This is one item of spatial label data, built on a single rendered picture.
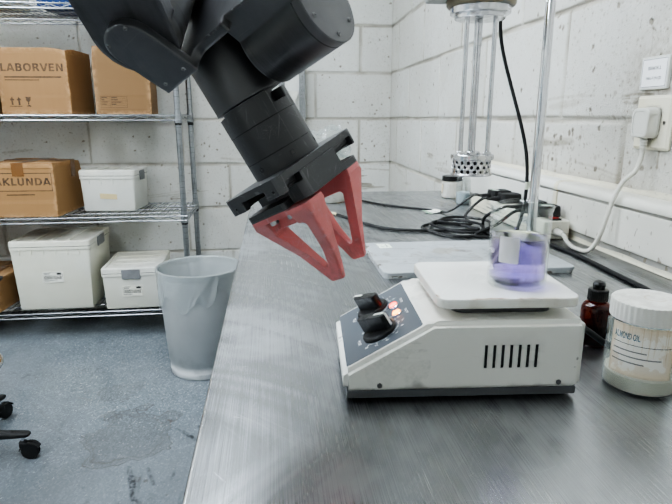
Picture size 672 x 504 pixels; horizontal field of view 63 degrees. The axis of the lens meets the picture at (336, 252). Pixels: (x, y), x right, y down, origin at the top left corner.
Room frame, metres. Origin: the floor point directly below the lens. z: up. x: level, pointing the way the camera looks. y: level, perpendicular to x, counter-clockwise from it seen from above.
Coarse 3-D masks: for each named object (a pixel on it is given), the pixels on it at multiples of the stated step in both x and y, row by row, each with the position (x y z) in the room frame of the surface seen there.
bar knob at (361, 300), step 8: (360, 296) 0.51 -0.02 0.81; (368, 296) 0.50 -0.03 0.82; (376, 296) 0.49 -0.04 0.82; (360, 304) 0.51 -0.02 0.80; (368, 304) 0.50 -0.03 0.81; (376, 304) 0.49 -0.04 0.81; (384, 304) 0.50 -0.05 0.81; (360, 312) 0.51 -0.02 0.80; (368, 312) 0.49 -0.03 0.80; (376, 312) 0.49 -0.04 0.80
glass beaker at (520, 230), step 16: (496, 208) 0.45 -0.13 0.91; (512, 208) 0.44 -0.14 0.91; (528, 208) 0.48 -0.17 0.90; (544, 208) 0.47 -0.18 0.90; (496, 224) 0.45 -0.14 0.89; (512, 224) 0.44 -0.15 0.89; (528, 224) 0.44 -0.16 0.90; (544, 224) 0.44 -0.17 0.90; (496, 240) 0.45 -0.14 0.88; (512, 240) 0.44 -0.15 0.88; (528, 240) 0.44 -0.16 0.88; (544, 240) 0.44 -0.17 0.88; (496, 256) 0.45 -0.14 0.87; (512, 256) 0.44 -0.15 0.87; (528, 256) 0.44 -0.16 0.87; (544, 256) 0.44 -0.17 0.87; (496, 272) 0.45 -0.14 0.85; (512, 272) 0.44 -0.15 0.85; (528, 272) 0.44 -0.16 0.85; (544, 272) 0.45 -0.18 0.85; (512, 288) 0.44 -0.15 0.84; (528, 288) 0.44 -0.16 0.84
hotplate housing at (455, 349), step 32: (416, 288) 0.51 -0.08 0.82; (448, 320) 0.42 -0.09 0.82; (480, 320) 0.42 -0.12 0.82; (512, 320) 0.42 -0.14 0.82; (544, 320) 0.42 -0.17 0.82; (576, 320) 0.42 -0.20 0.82; (384, 352) 0.42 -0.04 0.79; (416, 352) 0.41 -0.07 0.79; (448, 352) 0.41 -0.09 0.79; (480, 352) 0.41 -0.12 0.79; (512, 352) 0.42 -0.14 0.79; (544, 352) 0.42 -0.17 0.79; (576, 352) 0.42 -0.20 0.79; (352, 384) 0.41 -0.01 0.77; (384, 384) 0.41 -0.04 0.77; (416, 384) 0.41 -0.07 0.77; (448, 384) 0.41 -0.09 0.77; (480, 384) 0.42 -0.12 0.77; (512, 384) 0.42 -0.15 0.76; (544, 384) 0.42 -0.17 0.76
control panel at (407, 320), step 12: (396, 288) 0.53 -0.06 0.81; (396, 300) 0.50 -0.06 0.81; (408, 300) 0.48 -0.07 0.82; (348, 312) 0.53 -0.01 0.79; (408, 312) 0.46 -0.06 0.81; (348, 324) 0.50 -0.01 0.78; (396, 324) 0.45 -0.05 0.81; (408, 324) 0.43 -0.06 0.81; (420, 324) 0.42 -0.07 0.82; (348, 336) 0.47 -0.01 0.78; (360, 336) 0.46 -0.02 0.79; (396, 336) 0.42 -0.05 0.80; (348, 348) 0.45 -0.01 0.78; (360, 348) 0.44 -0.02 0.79; (372, 348) 0.42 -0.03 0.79; (348, 360) 0.43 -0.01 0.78
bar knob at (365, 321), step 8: (384, 312) 0.44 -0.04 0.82; (360, 320) 0.45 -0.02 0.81; (368, 320) 0.44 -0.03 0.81; (376, 320) 0.44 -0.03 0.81; (384, 320) 0.44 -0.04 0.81; (392, 320) 0.45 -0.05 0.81; (368, 328) 0.45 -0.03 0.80; (376, 328) 0.44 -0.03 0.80; (384, 328) 0.44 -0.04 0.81; (392, 328) 0.44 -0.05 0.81; (368, 336) 0.44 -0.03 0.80; (376, 336) 0.43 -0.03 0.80; (384, 336) 0.43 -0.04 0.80
